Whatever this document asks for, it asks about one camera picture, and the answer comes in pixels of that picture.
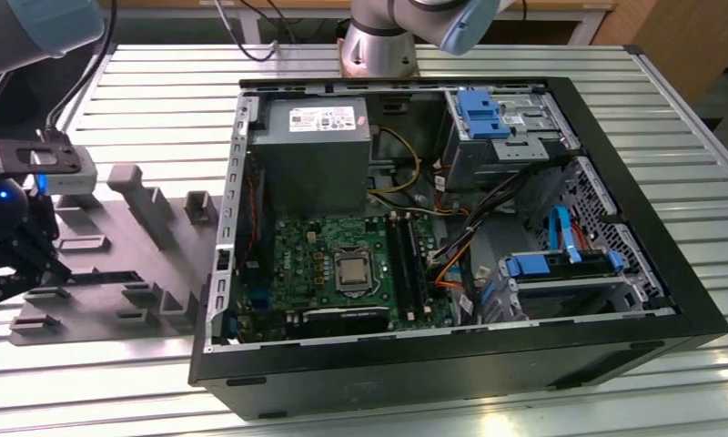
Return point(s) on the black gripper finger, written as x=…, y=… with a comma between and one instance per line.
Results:
x=45, y=223
x=14, y=287

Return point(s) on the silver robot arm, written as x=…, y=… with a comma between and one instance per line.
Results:
x=376, y=50

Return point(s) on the black RAM slot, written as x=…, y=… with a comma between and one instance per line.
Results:
x=414, y=268
x=422, y=268

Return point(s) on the grey parts rack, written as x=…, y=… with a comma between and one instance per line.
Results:
x=83, y=318

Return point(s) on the blue board connector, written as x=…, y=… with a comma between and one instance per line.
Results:
x=258, y=298

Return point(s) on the green motherboard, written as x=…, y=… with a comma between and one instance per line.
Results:
x=297, y=236

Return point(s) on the grey power supply unit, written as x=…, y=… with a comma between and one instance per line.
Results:
x=309, y=173

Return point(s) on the CPU socket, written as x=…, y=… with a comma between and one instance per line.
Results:
x=354, y=249

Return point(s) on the silver CPU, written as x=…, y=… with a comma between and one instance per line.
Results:
x=353, y=271

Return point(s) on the black graphics card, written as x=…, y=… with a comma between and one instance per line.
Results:
x=340, y=321

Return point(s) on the black PC case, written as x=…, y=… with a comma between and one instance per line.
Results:
x=400, y=382

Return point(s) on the blue drive bay latch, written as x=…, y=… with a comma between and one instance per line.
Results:
x=490, y=129
x=477, y=102

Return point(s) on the blue disk carrier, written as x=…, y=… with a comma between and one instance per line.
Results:
x=528, y=266

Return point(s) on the metal drive cage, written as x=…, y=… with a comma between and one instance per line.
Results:
x=521, y=150

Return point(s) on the metal disk bay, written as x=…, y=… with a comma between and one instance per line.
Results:
x=569, y=284

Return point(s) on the white-framed wooden workbench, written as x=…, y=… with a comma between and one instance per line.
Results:
x=557, y=14

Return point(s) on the wooden cabinet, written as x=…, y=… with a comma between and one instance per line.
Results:
x=691, y=45

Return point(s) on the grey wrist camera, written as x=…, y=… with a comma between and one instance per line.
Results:
x=66, y=182

